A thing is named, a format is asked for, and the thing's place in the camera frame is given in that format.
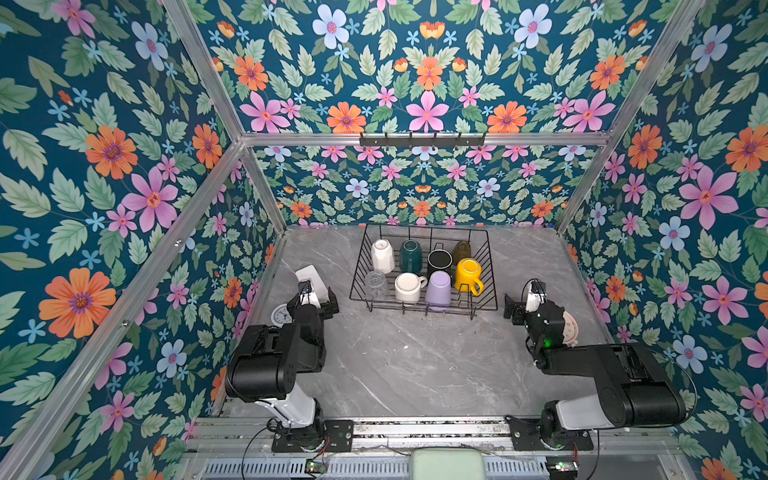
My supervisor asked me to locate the yellow plastic mug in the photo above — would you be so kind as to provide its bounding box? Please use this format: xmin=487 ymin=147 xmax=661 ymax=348
xmin=454 ymin=258 xmax=485 ymax=296

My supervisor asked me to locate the red interior white mug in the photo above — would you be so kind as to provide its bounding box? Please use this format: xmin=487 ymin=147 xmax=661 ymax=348
xmin=394 ymin=272 xmax=428 ymax=304

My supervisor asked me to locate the white rectangular box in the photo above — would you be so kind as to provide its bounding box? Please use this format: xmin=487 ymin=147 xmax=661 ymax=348
xmin=295 ymin=265 xmax=330 ymax=303

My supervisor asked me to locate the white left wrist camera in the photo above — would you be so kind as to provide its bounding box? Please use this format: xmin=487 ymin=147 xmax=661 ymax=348
xmin=298 ymin=280 xmax=321 ymax=309

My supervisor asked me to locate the lavender plastic cup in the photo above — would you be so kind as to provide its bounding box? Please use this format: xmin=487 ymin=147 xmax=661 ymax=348
xmin=425 ymin=270 xmax=452 ymax=312

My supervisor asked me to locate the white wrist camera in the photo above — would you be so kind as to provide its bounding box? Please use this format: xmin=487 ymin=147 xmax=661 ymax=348
xmin=523 ymin=278 xmax=547 ymax=312
xmin=298 ymin=280 xmax=321 ymax=309

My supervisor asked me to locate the black wire dish rack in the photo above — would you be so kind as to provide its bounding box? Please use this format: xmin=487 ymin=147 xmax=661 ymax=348
xmin=350 ymin=225 xmax=498 ymax=318

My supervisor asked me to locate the gold glitter cup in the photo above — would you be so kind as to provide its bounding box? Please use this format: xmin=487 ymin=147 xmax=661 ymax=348
xmin=451 ymin=240 xmax=472 ymax=266

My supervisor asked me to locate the green and cream mug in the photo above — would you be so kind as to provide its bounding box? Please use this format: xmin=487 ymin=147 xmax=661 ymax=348
xmin=400 ymin=239 xmax=423 ymax=275

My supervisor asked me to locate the black mug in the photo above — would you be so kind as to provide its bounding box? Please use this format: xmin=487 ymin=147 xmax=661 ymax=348
xmin=427 ymin=242 xmax=453 ymax=278

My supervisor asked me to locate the clear glass cup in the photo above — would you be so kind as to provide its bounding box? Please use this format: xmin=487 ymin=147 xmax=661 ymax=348
xmin=364 ymin=270 xmax=389 ymax=302

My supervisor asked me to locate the pink round alarm clock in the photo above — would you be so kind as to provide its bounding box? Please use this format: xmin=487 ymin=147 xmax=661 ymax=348
xmin=563 ymin=312 xmax=579 ymax=347

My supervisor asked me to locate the pale green box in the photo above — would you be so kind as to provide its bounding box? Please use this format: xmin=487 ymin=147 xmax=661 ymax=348
xmin=409 ymin=448 xmax=486 ymax=480

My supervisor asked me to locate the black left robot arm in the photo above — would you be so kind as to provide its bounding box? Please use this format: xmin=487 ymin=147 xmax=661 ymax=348
xmin=224 ymin=291 xmax=339 ymax=452

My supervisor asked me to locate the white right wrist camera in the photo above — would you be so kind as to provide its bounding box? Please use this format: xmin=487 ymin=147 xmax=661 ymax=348
xmin=523 ymin=278 xmax=547 ymax=312

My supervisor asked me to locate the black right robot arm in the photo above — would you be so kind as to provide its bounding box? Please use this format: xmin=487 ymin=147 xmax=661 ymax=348
xmin=503 ymin=296 xmax=689 ymax=451

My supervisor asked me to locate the white round alarm clock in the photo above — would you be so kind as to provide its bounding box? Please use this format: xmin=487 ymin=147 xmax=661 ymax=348
xmin=270 ymin=303 xmax=293 ymax=328

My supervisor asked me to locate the metal hook rail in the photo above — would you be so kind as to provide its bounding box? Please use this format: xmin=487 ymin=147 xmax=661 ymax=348
xmin=358 ymin=132 xmax=486 ymax=149

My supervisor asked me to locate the cream ceramic mug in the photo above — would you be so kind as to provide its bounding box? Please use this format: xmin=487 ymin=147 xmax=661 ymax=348
xmin=371 ymin=239 xmax=395 ymax=274

